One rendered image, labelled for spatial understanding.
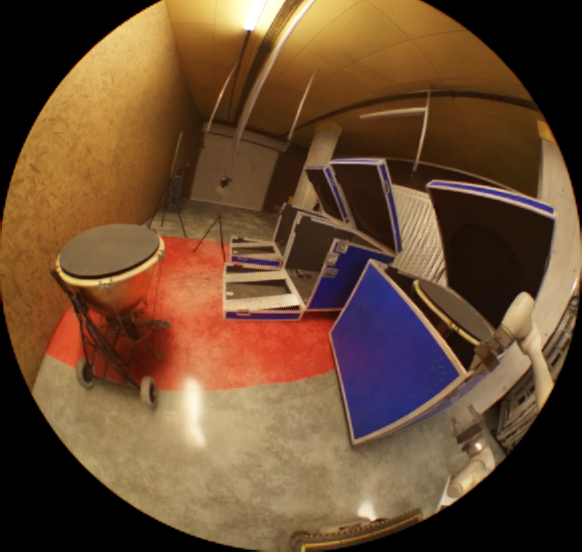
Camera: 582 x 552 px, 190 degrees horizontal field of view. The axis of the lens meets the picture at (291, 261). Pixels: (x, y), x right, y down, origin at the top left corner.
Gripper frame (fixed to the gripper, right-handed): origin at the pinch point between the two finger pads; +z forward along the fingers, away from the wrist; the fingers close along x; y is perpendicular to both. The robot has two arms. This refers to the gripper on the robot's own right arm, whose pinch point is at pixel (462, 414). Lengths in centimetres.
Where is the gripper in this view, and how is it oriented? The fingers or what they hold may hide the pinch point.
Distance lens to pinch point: 101.6
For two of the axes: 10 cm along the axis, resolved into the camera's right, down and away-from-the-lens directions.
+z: -0.1, -4.0, 9.2
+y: 9.5, 2.7, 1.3
